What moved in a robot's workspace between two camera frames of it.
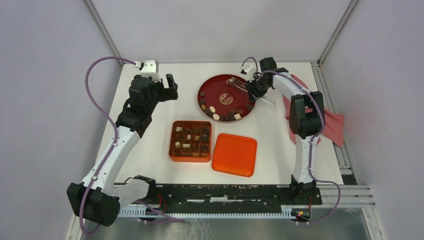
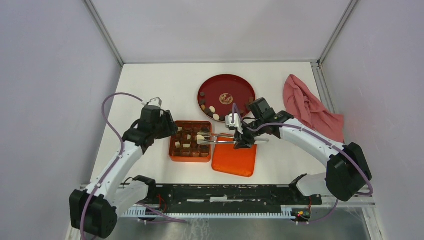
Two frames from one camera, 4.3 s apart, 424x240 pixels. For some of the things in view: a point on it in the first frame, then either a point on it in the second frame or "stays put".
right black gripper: x=251 y=88 → x=243 y=141
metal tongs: x=235 y=83 → x=201 y=136
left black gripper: x=169 y=93 → x=171 y=128
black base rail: x=231 y=195 stays put
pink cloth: x=333 y=122 stays put
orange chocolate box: x=190 y=141 stays put
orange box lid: x=234 y=155 stays put
